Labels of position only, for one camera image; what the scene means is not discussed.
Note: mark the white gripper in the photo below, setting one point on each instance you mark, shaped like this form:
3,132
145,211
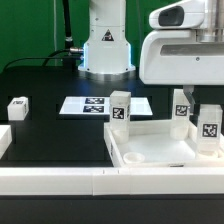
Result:
185,47

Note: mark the white square tabletop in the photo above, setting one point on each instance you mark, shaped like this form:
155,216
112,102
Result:
150,145

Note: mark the white front fence bar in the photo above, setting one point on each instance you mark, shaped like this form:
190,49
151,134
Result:
111,181

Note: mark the white fence bar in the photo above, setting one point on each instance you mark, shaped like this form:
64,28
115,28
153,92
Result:
111,181
5,138

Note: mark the white left fence bar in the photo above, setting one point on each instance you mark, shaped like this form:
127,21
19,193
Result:
5,138

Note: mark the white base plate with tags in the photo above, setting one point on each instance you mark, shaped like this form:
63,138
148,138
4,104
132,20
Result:
100,105

